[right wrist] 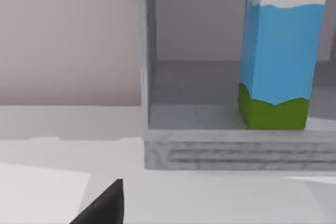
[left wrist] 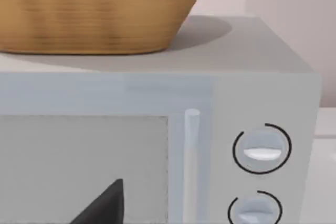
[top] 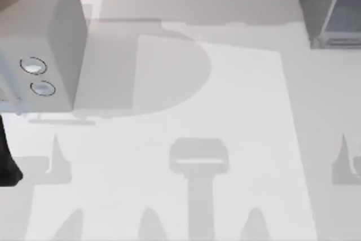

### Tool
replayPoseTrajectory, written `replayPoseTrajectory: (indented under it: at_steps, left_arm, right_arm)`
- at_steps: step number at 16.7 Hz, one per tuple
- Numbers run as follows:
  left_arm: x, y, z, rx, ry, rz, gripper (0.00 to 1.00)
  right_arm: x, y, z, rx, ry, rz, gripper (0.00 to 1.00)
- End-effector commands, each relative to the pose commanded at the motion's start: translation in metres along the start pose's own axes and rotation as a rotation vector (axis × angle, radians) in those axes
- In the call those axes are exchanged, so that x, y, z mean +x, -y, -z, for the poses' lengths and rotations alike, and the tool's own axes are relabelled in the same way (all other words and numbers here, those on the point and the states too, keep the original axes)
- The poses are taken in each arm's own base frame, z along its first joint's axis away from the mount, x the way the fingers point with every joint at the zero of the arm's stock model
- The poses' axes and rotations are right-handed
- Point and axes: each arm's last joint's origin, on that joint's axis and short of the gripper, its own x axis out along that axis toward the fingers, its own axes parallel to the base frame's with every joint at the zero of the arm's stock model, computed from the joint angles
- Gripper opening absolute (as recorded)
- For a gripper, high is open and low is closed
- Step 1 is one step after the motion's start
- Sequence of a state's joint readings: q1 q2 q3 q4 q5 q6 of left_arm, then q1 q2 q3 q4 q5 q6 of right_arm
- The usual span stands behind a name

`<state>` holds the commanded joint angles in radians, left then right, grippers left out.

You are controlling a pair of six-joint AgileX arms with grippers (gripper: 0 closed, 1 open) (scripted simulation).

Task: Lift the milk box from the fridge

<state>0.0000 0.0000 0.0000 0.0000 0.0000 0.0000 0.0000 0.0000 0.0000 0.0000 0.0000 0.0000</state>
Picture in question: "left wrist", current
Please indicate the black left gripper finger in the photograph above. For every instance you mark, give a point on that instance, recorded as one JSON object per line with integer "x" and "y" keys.
{"x": 107, "y": 205}

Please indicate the pale microwave door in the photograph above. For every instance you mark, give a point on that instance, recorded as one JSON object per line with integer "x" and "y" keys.
{"x": 105, "y": 98}

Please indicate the pale microwave knob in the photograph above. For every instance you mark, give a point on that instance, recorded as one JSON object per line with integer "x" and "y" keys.
{"x": 256, "y": 212}
{"x": 262, "y": 148}

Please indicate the pale microwave oven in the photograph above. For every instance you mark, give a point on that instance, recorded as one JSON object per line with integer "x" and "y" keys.
{"x": 262, "y": 90}

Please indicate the woven wicker basket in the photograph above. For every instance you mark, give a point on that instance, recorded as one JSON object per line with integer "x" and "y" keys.
{"x": 89, "y": 11}

